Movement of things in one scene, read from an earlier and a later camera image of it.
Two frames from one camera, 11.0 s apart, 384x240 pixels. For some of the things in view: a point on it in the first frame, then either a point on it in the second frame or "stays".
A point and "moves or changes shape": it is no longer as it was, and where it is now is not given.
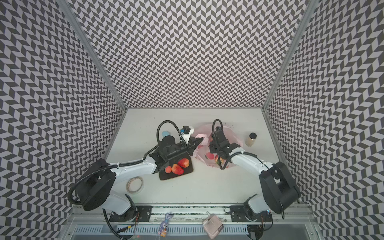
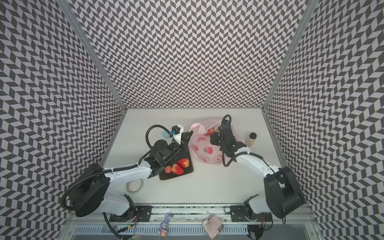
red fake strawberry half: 177,169 stays
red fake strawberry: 183,162 stays
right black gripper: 218,148 → 217,138
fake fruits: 211,156 → 210,131
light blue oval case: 165,133 stays
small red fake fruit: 168,169 stays
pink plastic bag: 202,153 moves or changes shape
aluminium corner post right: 311,5 stays
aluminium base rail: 188,215 stays
